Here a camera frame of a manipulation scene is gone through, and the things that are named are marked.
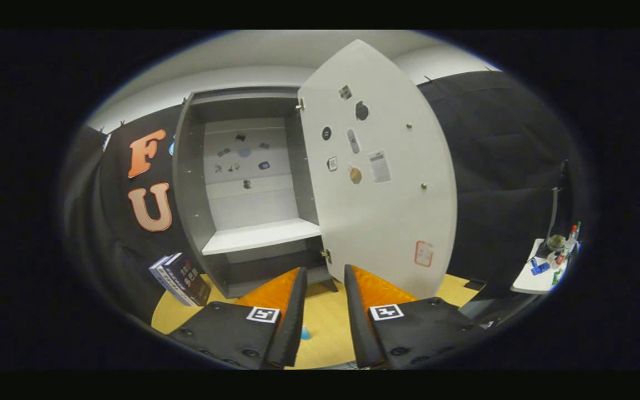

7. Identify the white and blue book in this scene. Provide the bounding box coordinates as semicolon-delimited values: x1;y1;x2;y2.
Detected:
148;256;193;306

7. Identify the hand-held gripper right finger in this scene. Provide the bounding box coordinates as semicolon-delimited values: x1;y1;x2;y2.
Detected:
343;264;492;371

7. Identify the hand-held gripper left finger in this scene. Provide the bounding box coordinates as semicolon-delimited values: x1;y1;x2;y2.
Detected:
166;267;308;371

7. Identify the grey stand pole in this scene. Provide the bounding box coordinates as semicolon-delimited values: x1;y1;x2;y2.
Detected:
545;188;561;241

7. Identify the dark blue book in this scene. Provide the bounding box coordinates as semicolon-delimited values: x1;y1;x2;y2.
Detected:
162;253;212;307

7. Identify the white side table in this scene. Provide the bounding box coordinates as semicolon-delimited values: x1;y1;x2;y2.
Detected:
512;239;568;295

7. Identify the black backdrop cloth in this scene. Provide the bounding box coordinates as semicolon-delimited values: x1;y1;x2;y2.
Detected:
62;69;576;328

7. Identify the white cabinet shelf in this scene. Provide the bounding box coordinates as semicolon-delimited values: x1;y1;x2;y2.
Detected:
202;218;322;256

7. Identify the grey cabinet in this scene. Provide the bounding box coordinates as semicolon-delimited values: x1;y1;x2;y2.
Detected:
172;86;338;299

